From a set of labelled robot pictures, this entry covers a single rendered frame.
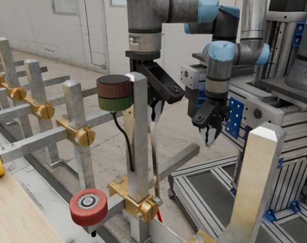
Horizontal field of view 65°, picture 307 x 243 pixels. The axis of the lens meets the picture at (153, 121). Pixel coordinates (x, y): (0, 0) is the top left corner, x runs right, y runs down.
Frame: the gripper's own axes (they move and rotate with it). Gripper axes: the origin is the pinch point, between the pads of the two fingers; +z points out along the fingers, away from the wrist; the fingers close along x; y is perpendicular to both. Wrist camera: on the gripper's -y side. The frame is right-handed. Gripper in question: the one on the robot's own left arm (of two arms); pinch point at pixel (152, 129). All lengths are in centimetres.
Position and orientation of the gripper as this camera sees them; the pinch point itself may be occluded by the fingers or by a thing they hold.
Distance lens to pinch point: 63.3
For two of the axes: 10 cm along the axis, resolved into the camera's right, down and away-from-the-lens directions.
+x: -6.9, 3.3, -6.4
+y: -7.2, -3.1, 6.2
